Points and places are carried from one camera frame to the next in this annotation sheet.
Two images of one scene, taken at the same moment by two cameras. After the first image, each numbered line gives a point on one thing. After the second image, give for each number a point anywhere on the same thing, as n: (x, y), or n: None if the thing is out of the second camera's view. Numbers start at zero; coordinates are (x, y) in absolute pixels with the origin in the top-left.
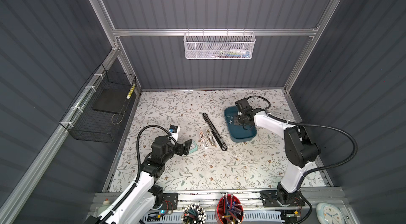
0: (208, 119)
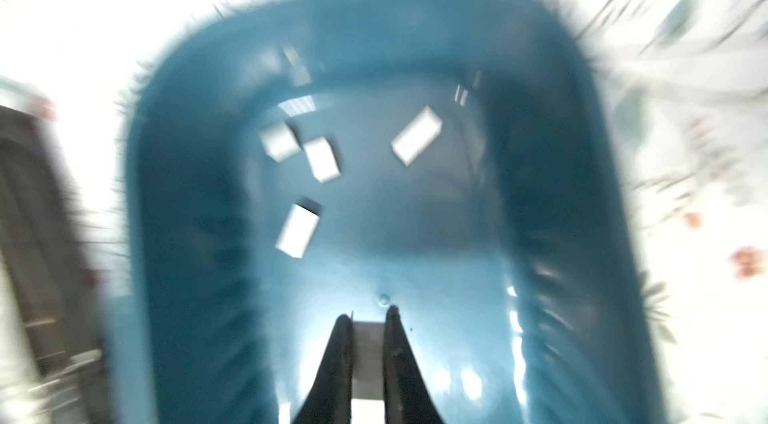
0: (55, 296)
